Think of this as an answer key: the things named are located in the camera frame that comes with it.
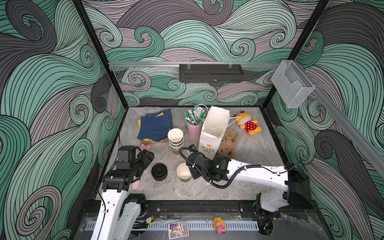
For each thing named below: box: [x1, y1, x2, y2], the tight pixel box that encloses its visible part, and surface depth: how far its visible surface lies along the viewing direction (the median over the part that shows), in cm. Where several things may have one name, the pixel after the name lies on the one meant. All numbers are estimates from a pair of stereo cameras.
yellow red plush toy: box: [233, 110, 262, 135], surface depth 106 cm
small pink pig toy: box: [141, 144, 151, 151], surface depth 96 cm
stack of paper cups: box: [167, 128, 185, 151], surface depth 83 cm
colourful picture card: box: [168, 220, 190, 240], surface depth 68 cm
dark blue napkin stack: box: [137, 108, 174, 142], surface depth 105 cm
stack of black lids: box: [151, 163, 168, 182], surface depth 83 cm
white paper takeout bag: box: [198, 106, 231, 160], surface depth 85 cm
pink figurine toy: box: [213, 216, 226, 236], surface depth 69 cm
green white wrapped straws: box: [184, 105, 206, 125], surface depth 94 cm
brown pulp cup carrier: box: [217, 128, 239, 159], surface depth 92 cm
